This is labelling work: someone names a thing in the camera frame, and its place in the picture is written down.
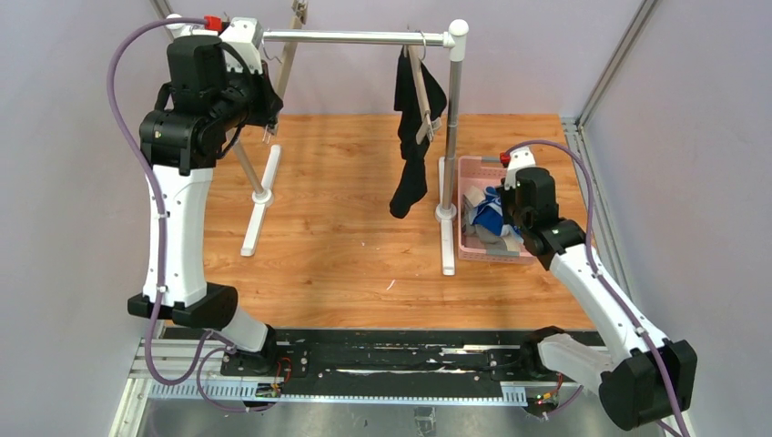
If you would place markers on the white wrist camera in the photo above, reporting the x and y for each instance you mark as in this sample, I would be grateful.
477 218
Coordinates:
513 161
244 34

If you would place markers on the white silver clothes rack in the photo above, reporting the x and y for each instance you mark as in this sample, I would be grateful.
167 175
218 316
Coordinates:
454 39

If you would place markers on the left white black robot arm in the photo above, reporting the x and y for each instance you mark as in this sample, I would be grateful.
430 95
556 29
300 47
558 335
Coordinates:
217 86

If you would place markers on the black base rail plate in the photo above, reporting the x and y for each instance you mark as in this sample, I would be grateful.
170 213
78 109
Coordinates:
404 365

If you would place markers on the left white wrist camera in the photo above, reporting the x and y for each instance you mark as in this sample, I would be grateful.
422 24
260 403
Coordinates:
244 34

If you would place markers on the blue underwear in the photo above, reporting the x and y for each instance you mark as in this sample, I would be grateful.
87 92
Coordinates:
488 214

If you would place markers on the black underwear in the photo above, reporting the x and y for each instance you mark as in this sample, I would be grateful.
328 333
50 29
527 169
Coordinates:
412 186

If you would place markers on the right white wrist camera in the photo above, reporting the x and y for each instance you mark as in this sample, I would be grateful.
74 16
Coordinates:
513 161

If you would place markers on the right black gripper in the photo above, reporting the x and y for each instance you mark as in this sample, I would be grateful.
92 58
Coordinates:
509 201

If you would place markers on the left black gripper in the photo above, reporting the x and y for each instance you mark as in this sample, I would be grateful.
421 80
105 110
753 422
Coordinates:
265 104

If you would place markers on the beige hanger with blue underwear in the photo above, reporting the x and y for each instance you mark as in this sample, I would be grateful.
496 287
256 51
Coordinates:
286 60

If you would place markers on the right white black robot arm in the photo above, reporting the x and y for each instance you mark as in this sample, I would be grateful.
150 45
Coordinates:
644 376

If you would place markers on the pink plastic basket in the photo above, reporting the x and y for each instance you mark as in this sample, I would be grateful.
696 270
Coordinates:
481 172

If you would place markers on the beige hanger with black underwear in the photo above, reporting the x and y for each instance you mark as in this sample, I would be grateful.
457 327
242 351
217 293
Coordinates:
429 126

